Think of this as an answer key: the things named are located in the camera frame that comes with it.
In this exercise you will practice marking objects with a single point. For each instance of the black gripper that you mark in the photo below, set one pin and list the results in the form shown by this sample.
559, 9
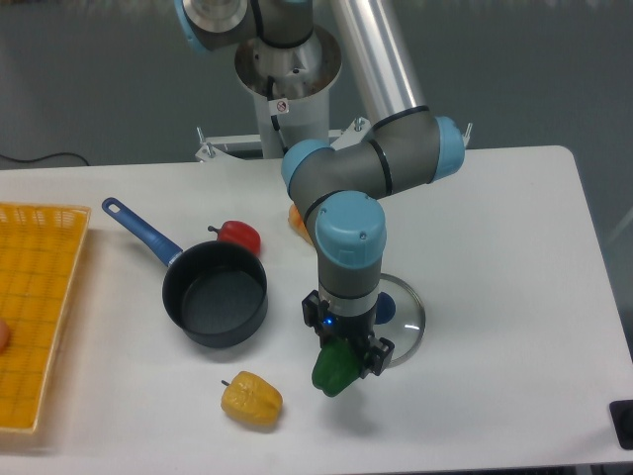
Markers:
352, 319

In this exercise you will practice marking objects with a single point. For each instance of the black pot with blue handle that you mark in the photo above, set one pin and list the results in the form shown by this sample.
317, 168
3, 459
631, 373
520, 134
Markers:
214, 291

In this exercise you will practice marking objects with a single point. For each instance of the green bell pepper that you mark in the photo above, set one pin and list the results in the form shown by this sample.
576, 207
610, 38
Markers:
337, 367

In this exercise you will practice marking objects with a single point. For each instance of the black device at table edge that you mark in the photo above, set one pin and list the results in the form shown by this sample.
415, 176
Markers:
621, 414

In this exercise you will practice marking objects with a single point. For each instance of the yellow bell pepper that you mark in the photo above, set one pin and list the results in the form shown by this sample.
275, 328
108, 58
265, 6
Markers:
250, 400

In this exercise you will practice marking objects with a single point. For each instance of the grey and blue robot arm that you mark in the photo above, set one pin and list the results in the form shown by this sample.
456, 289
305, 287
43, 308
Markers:
337, 188

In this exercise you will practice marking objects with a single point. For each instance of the orange bell pepper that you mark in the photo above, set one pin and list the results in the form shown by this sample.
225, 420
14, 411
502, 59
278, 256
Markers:
297, 224

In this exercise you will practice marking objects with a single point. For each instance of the glass lid with blue knob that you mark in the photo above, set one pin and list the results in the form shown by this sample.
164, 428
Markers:
400, 318

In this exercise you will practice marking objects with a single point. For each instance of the yellow plastic basket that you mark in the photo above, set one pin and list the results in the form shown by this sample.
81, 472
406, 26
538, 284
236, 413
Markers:
41, 246

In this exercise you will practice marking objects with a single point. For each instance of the red bell pepper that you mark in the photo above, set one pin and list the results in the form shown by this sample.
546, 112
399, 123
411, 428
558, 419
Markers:
240, 233

